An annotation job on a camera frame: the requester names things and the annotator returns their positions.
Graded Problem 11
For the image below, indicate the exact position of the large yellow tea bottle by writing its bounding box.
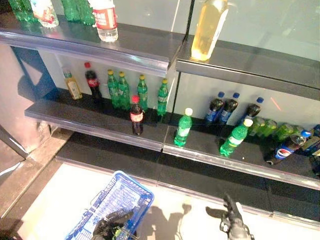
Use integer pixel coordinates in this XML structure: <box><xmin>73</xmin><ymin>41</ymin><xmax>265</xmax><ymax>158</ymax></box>
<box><xmin>190</xmin><ymin>0</ymin><xmax>230</xmax><ymax>61</ymax></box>

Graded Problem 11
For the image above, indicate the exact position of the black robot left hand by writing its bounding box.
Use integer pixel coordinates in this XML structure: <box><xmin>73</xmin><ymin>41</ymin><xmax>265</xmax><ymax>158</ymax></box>
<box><xmin>92</xmin><ymin>210</ymin><xmax>138</xmax><ymax>240</ymax></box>

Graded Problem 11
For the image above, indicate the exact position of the water bottle red label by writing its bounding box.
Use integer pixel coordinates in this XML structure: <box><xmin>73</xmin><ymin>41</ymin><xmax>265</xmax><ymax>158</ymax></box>
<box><xmin>87</xmin><ymin>0</ymin><xmax>119</xmax><ymax>43</ymax></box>

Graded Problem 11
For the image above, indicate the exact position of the dark bottom shelf board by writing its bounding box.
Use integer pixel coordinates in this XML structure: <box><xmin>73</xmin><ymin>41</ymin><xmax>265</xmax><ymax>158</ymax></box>
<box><xmin>55</xmin><ymin>132</ymin><xmax>320</xmax><ymax>230</ymax></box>

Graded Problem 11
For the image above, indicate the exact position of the clear bottle colourful label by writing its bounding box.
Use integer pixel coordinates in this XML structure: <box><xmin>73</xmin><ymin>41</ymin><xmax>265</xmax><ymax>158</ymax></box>
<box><xmin>29</xmin><ymin>0</ymin><xmax>60</xmax><ymax>28</ymax></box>

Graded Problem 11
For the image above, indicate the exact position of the green soda bottle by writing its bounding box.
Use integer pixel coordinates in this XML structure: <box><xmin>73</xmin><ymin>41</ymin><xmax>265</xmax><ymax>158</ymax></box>
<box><xmin>77</xmin><ymin>0</ymin><xmax>97</xmax><ymax>26</ymax></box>
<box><xmin>61</xmin><ymin>0</ymin><xmax>81</xmax><ymax>22</ymax></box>
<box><xmin>259</xmin><ymin>119</ymin><xmax>278</xmax><ymax>138</ymax></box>
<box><xmin>8</xmin><ymin>0</ymin><xmax>26</xmax><ymax>22</ymax></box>
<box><xmin>248</xmin><ymin>116</ymin><xmax>266</xmax><ymax>137</ymax></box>
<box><xmin>272</xmin><ymin>122</ymin><xmax>305</xmax><ymax>143</ymax></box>
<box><xmin>21</xmin><ymin>0</ymin><xmax>39</xmax><ymax>24</ymax></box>

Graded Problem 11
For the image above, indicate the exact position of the cola bottle red cap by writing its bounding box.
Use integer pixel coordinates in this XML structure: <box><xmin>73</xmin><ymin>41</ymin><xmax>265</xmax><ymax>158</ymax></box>
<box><xmin>129</xmin><ymin>95</ymin><xmax>145</xmax><ymax>136</ymax></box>
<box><xmin>84</xmin><ymin>61</ymin><xmax>104</xmax><ymax>104</ymax></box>

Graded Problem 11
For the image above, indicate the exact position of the green bottle white cap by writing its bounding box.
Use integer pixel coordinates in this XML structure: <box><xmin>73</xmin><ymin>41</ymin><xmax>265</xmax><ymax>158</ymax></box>
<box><xmin>219</xmin><ymin>118</ymin><xmax>254</xmax><ymax>158</ymax></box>
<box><xmin>173</xmin><ymin>107</ymin><xmax>194</xmax><ymax>148</ymax></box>

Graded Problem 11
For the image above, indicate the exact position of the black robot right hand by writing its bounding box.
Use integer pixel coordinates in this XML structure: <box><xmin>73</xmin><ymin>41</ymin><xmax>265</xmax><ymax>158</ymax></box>
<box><xmin>219</xmin><ymin>191</ymin><xmax>255</xmax><ymax>240</ymax></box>

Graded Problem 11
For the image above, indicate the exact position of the dark middle shelf board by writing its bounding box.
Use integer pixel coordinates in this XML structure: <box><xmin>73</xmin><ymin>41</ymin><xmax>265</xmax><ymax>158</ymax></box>
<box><xmin>24</xmin><ymin>87</ymin><xmax>171</xmax><ymax>153</ymax></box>
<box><xmin>162</xmin><ymin>116</ymin><xmax>320</xmax><ymax>191</ymax></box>

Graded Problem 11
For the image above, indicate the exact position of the dark metal bar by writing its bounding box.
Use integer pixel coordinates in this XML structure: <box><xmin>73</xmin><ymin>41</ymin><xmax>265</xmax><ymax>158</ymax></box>
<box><xmin>0</xmin><ymin>124</ymin><xmax>29</xmax><ymax>160</ymax></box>

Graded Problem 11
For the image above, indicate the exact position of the pepsi bottle blue cap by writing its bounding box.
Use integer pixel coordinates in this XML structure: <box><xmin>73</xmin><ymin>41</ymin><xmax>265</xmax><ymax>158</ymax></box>
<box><xmin>218</xmin><ymin>92</ymin><xmax>241</xmax><ymax>126</ymax></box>
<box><xmin>241</xmin><ymin>97</ymin><xmax>265</xmax><ymax>126</ymax></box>
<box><xmin>264</xmin><ymin>129</ymin><xmax>312</xmax><ymax>165</ymax></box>
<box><xmin>204</xmin><ymin>91</ymin><xmax>226</xmax><ymax>125</ymax></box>
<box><xmin>299</xmin><ymin>124</ymin><xmax>320</xmax><ymax>157</ymax></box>

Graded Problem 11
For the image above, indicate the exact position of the small yellow tea bottle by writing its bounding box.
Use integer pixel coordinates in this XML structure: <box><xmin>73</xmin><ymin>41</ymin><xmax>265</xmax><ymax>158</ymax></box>
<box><xmin>62</xmin><ymin>66</ymin><xmax>83</xmax><ymax>101</ymax></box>

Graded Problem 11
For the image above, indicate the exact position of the dark shelf board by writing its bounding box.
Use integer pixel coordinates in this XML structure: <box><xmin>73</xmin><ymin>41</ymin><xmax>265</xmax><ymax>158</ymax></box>
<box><xmin>175</xmin><ymin>34</ymin><xmax>320</xmax><ymax>101</ymax></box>
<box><xmin>55</xmin><ymin>132</ymin><xmax>320</xmax><ymax>230</ymax></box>
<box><xmin>24</xmin><ymin>87</ymin><xmax>171</xmax><ymax>153</ymax></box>
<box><xmin>162</xmin><ymin>116</ymin><xmax>320</xmax><ymax>191</ymax></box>
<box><xmin>0</xmin><ymin>11</ymin><xmax>187</xmax><ymax>78</ymax></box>

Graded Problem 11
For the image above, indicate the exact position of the blue plastic shopping basket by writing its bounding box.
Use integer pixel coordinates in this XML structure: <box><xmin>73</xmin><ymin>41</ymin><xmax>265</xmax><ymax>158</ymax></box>
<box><xmin>65</xmin><ymin>170</ymin><xmax>155</xmax><ymax>240</ymax></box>

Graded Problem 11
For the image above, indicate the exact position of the green bottle yellow cap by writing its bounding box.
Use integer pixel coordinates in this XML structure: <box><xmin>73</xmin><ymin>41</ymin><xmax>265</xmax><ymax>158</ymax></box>
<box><xmin>137</xmin><ymin>74</ymin><xmax>149</xmax><ymax>111</ymax></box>
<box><xmin>156</xmin><ymin>78</ymin><xmax>169</xmax><ymax>116</ymax></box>
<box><xmin>106</xmin><ymin>69</ymin><xmax>119</xmax><ymax>109</ymax></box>
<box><xmin>116</xmin><ymin>71</ymin><xmax>131</xmax><ymax>111</ymax></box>

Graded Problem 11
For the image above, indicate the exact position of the dark upper shelf board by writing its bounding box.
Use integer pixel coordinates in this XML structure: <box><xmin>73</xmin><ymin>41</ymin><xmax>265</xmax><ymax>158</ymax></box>
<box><xmin>175</xmin><ymin>34</ymin><xmax>320</xmax><ymax>101</ymax></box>
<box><xmin>0</xmin><ymin>11</ymin><xmax>187</xmax><ymax>78</ymax></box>

